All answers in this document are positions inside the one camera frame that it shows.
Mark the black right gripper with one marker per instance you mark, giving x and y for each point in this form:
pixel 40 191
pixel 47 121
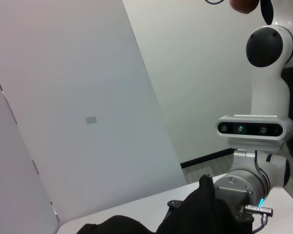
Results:
pixel 244 224

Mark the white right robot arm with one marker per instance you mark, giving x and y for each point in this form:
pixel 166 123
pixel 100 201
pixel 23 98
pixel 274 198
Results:
pixel 268 92

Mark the black baseboard strip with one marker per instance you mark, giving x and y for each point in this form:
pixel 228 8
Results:
pixel 205 158

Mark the reddish brown rounded object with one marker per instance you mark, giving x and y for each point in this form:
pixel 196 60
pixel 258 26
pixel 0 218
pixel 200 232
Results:
pixel 244 6

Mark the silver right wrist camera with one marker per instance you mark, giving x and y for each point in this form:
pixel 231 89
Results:
pixel 249 129

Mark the grey wall plate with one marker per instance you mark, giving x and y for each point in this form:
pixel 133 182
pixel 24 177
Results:
pixel 91 120

